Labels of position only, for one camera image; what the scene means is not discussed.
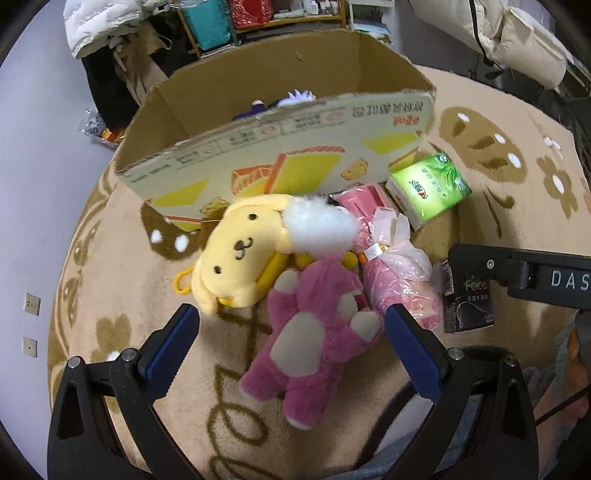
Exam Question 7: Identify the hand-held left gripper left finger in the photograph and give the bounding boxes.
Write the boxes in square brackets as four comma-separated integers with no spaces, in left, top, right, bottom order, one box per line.
[47,303,204,480]

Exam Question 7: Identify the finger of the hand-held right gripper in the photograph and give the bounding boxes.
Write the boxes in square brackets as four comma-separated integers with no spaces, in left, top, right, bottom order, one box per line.
[448,244,532,289]

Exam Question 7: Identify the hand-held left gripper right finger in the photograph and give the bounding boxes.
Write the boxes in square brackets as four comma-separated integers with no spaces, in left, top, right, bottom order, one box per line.
[384,304,541,480]

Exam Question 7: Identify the pink bear plush toy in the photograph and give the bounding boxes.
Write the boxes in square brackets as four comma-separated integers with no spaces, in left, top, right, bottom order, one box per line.
[239,254,385,431]

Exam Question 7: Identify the printed cardboard box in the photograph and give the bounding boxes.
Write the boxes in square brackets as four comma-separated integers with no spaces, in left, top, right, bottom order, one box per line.
[114,28,437,232]

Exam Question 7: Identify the person's right forearm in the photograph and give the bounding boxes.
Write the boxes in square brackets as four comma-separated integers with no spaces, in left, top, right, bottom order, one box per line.
[526,318,591,425]

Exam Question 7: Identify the black tissue pack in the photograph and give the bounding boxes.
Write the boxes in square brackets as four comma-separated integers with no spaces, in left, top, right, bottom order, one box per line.
[441,258,496,334]

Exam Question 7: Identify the pink umbrella in plastic wrap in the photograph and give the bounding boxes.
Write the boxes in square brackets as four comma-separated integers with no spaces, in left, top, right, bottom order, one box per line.
[353,208,441,329]

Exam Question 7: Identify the person's blue jeans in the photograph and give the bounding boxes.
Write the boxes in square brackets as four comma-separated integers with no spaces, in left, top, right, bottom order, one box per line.
[323,392,485,480]

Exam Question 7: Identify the green tissue pack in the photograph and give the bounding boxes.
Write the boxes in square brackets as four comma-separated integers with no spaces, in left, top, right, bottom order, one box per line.
[385,152,472,230]

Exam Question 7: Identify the yellow dog plush toy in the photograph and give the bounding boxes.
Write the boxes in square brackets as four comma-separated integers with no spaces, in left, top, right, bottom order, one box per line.
[174,194,361,317]

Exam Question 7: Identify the beige patterned rug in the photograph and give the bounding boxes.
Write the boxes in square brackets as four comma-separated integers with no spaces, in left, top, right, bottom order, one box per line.
[46,65,591,480]

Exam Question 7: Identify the pink box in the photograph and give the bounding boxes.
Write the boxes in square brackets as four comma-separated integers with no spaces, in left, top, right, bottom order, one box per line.
[332,182,398,217]

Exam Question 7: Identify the white fluffy plush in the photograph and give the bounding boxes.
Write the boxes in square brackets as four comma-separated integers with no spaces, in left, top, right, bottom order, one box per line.
[283,195,358,254]

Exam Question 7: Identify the beige puffer jacket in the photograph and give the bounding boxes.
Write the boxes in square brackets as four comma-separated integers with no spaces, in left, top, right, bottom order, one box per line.
[411,0,568,90]

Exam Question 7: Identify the snack packets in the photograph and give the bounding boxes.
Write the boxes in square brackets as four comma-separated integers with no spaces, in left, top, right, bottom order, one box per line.
[78,111,125,146]

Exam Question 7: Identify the white-haired doll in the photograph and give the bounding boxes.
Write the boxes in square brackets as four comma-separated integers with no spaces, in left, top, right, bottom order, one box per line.
[277,89,318,107]

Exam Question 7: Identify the black clothes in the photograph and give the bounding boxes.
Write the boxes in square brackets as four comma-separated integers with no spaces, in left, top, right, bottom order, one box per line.
[83,18,195,130]

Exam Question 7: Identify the yellow shelf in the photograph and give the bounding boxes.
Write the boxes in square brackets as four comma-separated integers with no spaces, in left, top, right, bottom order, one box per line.
[178,0,352,58]

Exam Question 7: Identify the teal bag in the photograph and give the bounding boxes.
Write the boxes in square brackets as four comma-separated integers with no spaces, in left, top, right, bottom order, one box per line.
[182,4,241,51]

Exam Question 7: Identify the white puffer jacket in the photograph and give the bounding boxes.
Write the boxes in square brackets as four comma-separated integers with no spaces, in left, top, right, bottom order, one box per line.
[62,0,160,58]

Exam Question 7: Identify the red bag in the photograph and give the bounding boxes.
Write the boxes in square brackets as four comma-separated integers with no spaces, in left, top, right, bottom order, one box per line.
[228,0,278,31]

